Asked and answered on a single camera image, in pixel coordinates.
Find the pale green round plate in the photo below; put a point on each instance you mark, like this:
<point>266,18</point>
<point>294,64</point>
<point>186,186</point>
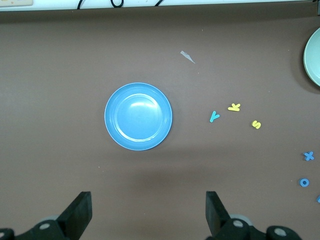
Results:
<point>313,60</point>

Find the brown table cover sheet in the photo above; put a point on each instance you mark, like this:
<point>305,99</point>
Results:
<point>50,75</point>

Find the blue foam letter m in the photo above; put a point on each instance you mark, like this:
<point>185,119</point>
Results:
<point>318,199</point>

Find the light wooden board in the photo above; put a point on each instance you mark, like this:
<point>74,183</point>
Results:
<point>15,2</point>

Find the yellow foam letter s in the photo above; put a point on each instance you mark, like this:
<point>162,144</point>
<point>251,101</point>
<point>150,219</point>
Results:
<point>256,124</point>

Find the yellow foam letter k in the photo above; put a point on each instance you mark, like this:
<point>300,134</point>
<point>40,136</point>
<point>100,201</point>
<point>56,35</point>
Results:
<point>234,107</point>

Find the grey paper scrap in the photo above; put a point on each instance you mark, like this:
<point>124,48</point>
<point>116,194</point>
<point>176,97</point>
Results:
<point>186,55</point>

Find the blue foam letter x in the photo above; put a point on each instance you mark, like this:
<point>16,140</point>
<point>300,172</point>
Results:
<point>309,155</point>

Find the teal foam letter y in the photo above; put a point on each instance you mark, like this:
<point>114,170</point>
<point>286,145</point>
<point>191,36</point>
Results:
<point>213,117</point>

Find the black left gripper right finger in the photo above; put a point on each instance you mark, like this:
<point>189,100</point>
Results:
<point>225,225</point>

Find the blue round plate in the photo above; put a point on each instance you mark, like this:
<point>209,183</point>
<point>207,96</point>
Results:
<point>138,117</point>

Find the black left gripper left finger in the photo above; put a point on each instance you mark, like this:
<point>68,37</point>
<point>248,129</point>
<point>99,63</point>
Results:
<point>72,225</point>

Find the blue foam letter o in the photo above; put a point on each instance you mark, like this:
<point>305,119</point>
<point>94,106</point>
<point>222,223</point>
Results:
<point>300,182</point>

